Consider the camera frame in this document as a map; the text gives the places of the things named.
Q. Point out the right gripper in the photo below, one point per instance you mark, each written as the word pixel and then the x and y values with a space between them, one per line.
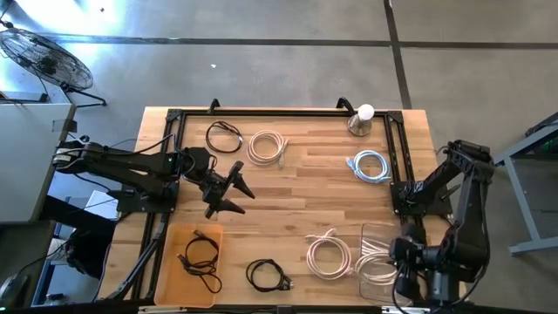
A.
pixel 405 257

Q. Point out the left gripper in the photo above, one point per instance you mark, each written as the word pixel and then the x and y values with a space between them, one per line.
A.
pixel 218 189

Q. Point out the clear plastic bin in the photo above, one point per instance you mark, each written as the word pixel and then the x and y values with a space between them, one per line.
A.
pixel 368 294

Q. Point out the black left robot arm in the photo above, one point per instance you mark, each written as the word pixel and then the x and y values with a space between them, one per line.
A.
pixel 131 165

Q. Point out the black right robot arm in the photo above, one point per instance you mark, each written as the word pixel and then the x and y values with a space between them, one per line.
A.
pixel 466 244

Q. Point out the orange plastic bin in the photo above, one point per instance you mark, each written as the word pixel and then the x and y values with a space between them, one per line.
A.
pixel 170 288

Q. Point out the grey metal stand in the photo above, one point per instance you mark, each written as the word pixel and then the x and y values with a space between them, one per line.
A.
pixel 536 245

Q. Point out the white paper sheet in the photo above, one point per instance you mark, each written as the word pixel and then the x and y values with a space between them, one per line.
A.
pixel 102 207

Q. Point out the white bulb metal lamp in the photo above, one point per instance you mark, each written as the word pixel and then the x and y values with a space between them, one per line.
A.
pixel 359 124

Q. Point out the dark floor equipment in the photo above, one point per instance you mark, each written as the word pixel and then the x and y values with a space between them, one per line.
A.
pixel 87 253

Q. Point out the grey cabinet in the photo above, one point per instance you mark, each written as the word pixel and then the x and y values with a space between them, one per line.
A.
pixel 30 165

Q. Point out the black floor fan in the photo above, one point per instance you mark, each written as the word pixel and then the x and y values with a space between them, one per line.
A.
pixel 48 61

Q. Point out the silver metal bracket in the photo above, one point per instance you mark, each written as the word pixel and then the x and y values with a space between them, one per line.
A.
pixel 405 310
pixel 163 309

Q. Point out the black curved frame hook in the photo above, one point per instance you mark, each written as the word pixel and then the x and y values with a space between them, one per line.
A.
pixel 213 105
pixel 345 104

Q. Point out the black aluminium table frame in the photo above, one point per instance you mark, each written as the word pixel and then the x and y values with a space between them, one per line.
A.
pixel 283 113

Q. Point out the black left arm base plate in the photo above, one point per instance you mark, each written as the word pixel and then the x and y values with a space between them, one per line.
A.
pixel 131 204

